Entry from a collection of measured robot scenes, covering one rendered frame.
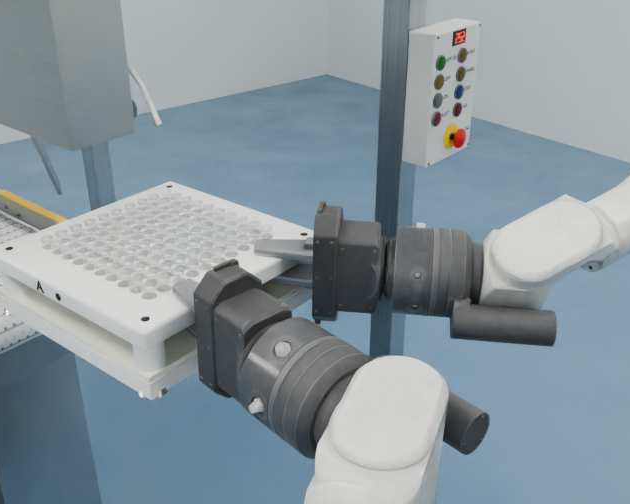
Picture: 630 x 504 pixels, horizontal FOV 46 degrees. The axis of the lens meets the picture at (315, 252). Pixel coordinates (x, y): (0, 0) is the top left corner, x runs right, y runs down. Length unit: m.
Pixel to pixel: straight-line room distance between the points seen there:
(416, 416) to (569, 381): 2.01
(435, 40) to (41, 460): 1.02
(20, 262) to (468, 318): 0.44
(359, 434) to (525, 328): 0.29
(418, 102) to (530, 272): 0.82
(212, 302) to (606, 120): 3.90
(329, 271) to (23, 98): 0.54
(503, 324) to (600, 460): 1.53
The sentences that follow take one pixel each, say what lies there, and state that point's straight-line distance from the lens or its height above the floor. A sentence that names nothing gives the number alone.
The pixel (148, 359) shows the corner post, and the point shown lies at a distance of 0.66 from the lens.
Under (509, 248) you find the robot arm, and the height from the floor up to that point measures 1.12.
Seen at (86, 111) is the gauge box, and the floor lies 1.14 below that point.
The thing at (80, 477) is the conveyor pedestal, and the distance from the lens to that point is 1.47.
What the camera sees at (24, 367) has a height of 0.79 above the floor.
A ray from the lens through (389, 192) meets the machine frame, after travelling 1.56.
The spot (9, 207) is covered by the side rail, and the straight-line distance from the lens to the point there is 1.38.
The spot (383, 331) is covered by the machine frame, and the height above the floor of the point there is 0.47.
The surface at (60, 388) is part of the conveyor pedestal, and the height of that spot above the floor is 0.64.
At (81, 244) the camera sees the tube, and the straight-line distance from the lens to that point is 0.78.
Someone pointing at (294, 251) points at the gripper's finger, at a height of 1.09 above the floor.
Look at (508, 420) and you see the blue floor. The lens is 2.27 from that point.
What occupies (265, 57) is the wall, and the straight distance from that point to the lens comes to 5.46.
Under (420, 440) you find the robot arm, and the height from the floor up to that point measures 1.12.
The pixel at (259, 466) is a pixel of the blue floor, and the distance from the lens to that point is 2.07.
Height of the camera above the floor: 1.43
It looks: 28 degrees down
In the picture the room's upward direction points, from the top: straight up
